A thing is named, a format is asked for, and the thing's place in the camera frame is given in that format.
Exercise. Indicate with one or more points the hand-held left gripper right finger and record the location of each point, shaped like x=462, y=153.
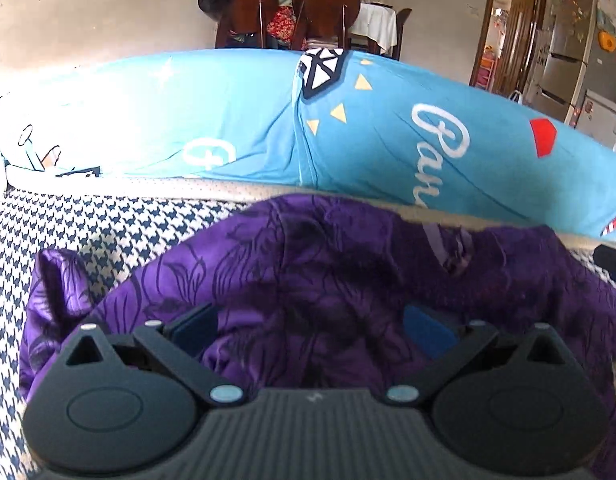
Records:
x=428, y=332

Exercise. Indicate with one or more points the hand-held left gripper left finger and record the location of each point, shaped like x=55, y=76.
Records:
x=192, y=327

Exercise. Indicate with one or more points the purple floral garment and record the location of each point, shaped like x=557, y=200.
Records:
x=313, y=270

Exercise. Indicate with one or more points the white chest freezer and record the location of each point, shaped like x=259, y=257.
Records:
x=600, y=117

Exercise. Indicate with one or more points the houndstooth sofa seat cover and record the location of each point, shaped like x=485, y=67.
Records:
x=62, y=225

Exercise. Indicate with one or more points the silver refrigerator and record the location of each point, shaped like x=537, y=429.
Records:
x=573, y=50

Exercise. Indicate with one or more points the blue printed sofa back cover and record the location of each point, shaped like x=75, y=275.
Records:
x=187, y=100

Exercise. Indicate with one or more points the brown wooden door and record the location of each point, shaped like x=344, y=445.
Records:
x=508, y=35

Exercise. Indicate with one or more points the table with white tablecloth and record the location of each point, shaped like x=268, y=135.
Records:
x=373, y=25

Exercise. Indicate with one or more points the red floral cloth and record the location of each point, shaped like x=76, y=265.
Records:
x=284, y=25

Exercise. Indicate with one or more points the brown wooden chair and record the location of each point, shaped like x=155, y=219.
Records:
x=325, y=10
x=248, y=10

